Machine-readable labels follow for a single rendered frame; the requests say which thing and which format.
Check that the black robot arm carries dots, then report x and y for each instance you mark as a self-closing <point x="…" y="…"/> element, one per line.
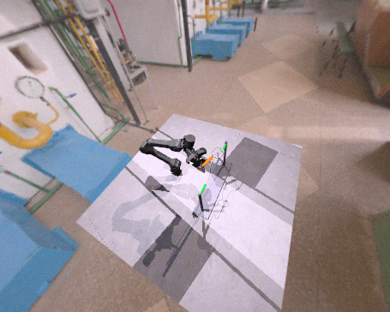
<point x="176" y="145"/>

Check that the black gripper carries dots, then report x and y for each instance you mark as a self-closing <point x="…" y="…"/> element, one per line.
<point x="195" y="159"/>

